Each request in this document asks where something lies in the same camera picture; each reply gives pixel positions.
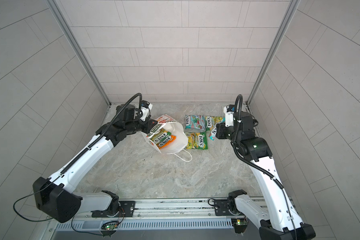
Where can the green candy bag in bag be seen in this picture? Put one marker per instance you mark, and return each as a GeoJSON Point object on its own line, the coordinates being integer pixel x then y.
{"type": "Point", "coordinates": [160, 136]}

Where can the teal green candy bag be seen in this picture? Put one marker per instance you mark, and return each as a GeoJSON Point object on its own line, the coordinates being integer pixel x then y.
{"type": "Point", "coordinates": [213, 133]}

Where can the aluminium corner post right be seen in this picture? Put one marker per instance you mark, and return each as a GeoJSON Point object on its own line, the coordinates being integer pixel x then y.
{"type": "Point", "coordinates": [293, 5]}

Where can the left circuit board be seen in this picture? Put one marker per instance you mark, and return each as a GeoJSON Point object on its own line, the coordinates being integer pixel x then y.
{"type": "Point", "coordinates": [110, 226]}

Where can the green spring tea candy bag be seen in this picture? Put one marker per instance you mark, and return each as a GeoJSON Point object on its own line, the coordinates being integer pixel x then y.
{"type": "Point", "coordinates": [197, 141]}

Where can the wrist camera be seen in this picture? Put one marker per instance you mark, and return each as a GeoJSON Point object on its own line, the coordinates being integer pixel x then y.
{"type": "Point", "coordinates": [229, 111]}
{"type": "Point", "coordinates": [145, 108]}

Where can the right circuit board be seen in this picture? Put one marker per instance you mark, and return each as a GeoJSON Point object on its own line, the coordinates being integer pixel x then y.
{"type": "Point", "coordinates": [240, 225]}

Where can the aluminium corner post left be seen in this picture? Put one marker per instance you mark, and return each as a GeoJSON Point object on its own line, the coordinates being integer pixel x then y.
{"type": "Point", "coordinates": [57, 13]}

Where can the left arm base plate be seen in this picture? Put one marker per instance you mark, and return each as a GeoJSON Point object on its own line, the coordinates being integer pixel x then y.
{"type": "Point", "coordinates": [123, 209]}

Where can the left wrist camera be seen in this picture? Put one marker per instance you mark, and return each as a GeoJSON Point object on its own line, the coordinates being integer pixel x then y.
{"type": "Point", "coordinates": [145, 108]}

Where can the white paper bag red print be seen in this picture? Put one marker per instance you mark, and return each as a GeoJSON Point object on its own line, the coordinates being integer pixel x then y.
{"type": "Point", "coordinates": [178, 146]}

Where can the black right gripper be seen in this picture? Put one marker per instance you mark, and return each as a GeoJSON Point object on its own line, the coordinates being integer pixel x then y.
{"type": "Point", "coordinates": [220, 131]}

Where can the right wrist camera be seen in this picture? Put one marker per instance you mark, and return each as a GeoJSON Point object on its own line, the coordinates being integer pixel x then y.
{"type": "Point", "coordinates": [229, 111]}

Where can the mint blossom candy bag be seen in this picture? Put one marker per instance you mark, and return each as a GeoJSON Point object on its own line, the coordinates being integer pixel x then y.
{"type": "Point", "coordinates": [195, 123]}

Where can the orange candy bag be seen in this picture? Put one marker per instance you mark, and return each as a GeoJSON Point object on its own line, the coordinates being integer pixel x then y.
{"type": "Point", "coordinates": [166, 141]}

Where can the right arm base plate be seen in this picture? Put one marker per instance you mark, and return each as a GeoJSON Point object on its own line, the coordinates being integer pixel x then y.
{"type": "Point", "coordinates": [221, 207]}

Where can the spring tea candy bag yellow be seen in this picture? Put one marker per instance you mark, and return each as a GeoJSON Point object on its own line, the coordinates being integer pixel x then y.
{"type": "Point", "coordinates": [212, 121]}

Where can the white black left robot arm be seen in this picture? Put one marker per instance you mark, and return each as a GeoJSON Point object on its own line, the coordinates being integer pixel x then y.
{"type": "Point", "coordinates": [69, 176]}

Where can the aluminium corner post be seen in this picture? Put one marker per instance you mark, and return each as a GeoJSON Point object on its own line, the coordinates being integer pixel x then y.
{"type": "Point", "coordinates": [293, 5]}
{"type": "Point", "coordinates": [57, 13]}

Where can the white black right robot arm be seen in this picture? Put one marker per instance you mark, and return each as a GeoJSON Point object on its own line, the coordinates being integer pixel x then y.
{"type": "Point", "coordinates": [281, 220]}

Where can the aluminium rail frame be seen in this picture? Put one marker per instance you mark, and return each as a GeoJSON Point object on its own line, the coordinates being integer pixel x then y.
{"type": "Point", "coordinates": [174, 208]}

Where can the circuit board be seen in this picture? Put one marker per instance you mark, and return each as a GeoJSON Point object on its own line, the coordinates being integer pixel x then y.
{"type": "Point", "coordinates": [110, 226]}
{"type": "Point", "coordinates": [240, 225]}

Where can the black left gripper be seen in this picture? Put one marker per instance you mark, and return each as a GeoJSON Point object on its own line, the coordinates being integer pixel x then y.
{"type": "Point", "coordinates": [151, 125]}

